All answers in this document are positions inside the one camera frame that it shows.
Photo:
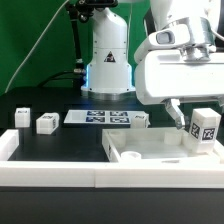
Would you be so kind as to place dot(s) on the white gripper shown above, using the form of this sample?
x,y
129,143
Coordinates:
x,y
162,76

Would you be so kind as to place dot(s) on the white square table top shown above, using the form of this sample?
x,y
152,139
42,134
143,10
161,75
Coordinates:
x,y
153,146

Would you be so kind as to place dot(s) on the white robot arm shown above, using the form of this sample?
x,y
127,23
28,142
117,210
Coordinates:
x,y
109,76

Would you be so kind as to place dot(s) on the white U-shaped fence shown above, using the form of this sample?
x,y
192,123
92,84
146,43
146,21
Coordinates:
x,y
118,172

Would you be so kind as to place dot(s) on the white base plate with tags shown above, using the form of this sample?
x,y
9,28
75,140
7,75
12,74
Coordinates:
x,y
100,116

